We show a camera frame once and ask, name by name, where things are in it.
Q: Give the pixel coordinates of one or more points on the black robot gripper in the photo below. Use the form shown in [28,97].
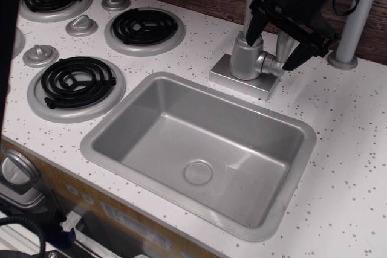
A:
[300,19]

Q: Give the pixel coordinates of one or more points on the silver faucet lever handle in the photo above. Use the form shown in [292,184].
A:
[272,64]

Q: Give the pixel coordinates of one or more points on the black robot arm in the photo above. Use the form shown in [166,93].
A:
[300,19]

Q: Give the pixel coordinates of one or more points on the silver toy faucet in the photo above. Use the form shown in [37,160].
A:
[237,71]

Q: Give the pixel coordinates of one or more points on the grey support pole right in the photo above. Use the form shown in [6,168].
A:
[344,57]

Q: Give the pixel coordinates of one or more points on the grey plastic sink basin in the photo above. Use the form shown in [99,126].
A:
[234,164]

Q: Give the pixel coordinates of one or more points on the middle stove burner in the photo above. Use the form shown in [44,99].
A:
[144,32]

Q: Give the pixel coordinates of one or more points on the stove burner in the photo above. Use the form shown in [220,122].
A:
[46,11]
[76,89]
[144,32]

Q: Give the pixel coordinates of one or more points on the silver stove knob back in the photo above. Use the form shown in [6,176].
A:
[115,5]

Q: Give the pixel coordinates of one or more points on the silver stove knob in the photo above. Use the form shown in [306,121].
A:
[81,27]
[40,56]
[115,5]

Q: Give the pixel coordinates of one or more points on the silver stove knob middle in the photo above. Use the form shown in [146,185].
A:
[81,27]

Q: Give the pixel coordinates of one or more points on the front stove burner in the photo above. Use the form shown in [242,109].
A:
[76,89]

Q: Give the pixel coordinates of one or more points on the back left stove burner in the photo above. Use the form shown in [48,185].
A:
[46,11]

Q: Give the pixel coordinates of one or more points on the silver stove knob front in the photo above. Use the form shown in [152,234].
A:
[40,56]

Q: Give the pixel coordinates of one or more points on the partial burner left edge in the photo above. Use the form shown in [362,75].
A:
[19,43]

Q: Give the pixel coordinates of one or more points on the silver oven dial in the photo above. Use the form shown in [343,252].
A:
[17,172]

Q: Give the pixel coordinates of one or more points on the dark vertical post left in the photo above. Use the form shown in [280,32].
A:
[9,14]

